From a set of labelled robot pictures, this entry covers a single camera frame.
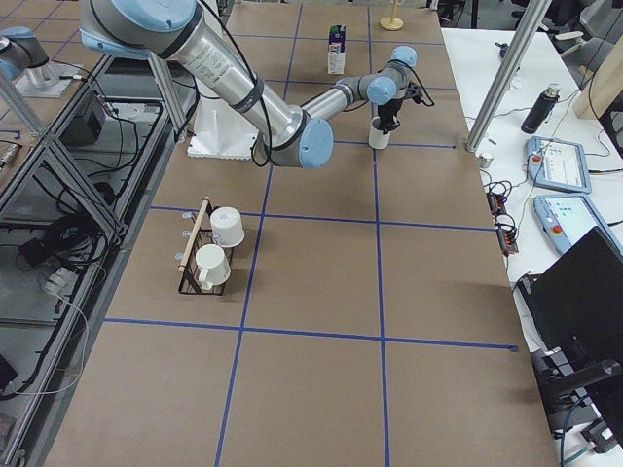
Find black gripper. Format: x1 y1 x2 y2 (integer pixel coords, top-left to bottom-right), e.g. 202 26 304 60
378 99 402 134

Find white mug grey interior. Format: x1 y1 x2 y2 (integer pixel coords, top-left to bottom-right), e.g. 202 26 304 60
368 117 390 150

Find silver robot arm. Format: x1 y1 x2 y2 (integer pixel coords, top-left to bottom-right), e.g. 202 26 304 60
80 1 423 168
1 26 50 81

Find blue white milk carton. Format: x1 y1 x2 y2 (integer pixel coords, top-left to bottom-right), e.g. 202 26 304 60
327 24 347 75

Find wooden cup tree stand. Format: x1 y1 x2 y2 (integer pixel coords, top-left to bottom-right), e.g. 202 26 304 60
379 0 404 31

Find small metal cylinder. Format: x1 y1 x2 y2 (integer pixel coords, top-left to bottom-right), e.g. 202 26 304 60
477 152 494 169

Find black water bottle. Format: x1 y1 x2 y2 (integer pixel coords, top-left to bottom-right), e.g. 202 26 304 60
520 83 561 134

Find black power strip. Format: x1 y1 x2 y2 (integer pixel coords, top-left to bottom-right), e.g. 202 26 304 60
486 193 519 257

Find upper teach pendant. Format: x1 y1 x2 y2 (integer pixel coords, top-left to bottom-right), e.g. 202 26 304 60
526 136 592 194

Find teach pendant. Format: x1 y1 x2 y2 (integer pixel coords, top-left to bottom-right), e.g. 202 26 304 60
526 136 592 194
533 194 606 254

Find white mug upper rack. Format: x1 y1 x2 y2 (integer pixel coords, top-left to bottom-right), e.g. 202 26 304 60
210 206 245 248

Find white mug rack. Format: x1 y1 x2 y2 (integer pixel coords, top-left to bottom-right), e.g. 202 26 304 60
210 206 245 248
195 244 231 291

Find lower teach pendant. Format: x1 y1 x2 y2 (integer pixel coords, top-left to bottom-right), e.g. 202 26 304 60
533 194 606 254

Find white mug lower rack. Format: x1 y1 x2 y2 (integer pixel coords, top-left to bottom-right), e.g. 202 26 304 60
195 244 231 291

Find black laptop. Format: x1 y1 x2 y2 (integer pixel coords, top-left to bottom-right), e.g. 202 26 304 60
517 227 622 370

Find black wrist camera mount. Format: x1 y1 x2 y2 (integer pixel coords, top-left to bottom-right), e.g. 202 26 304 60
402 82 424 104

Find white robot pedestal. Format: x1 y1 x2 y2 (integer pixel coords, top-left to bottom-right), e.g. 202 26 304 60
188 79 258 161

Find aluminium frame post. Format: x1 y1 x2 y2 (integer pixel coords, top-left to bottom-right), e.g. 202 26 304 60
465 0 552 153

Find black wire mug rack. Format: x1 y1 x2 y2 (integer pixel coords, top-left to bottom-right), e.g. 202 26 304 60
177 197 235 296

